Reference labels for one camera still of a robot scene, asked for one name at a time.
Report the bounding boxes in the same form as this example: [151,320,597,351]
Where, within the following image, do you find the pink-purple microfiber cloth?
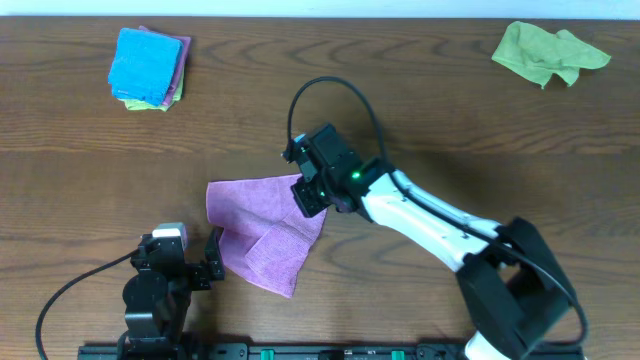
[206,175,327,298]

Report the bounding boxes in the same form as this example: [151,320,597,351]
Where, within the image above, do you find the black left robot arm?
[116,222,225,359]

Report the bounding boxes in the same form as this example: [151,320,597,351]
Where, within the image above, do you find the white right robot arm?
[283,124,576,359]

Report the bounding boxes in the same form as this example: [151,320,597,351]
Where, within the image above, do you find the folded light green cloth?
[121,73,184,112]

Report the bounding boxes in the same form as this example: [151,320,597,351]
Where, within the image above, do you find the folded blue cloth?
[107,28,183,106]

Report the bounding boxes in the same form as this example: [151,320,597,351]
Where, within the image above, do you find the folded purple cloth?
[131,26,191,106]

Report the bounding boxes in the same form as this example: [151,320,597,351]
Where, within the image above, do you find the crumpled green cloth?
[491,21,611,89]

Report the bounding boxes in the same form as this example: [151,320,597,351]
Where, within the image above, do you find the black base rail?
[77,343,586,360]

